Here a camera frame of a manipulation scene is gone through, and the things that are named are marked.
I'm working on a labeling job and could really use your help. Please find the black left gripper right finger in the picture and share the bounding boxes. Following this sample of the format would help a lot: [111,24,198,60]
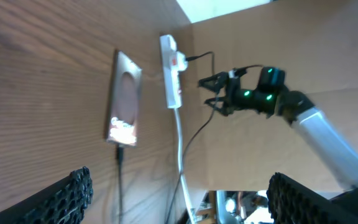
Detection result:
[267,172,358,224]

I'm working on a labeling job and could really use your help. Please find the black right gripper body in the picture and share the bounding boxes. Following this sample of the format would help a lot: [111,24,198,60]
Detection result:
[225,78,278,117]

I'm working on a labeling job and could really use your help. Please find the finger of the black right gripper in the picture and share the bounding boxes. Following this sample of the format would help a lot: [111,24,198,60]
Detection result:
[204,97,234,116]
[198,72,229,92]

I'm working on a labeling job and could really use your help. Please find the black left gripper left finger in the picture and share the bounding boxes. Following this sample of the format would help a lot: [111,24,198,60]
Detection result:
[0,167,93,224]

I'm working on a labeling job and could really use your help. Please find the black USB charging cable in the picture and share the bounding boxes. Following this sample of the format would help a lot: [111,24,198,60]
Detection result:
[116,51,222,224]

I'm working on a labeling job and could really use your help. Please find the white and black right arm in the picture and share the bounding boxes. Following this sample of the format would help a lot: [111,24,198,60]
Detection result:
[198,66,358,191]

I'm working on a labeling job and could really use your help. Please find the white USB charger plug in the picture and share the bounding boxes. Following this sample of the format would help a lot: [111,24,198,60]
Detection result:
[171,51,188,72]

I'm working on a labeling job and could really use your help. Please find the white power strip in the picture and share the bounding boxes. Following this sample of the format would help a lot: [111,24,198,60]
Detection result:
[160,34,182,109]

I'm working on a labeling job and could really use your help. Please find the brown cardboard sheet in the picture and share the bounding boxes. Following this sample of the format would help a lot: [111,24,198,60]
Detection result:
[192,1,358,192]

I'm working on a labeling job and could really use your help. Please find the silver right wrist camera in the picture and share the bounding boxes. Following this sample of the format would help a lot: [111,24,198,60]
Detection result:
[228,68,247,78]

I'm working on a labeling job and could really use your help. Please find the white power strip cord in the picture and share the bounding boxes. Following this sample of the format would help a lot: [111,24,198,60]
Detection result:
[173,107,197,224]

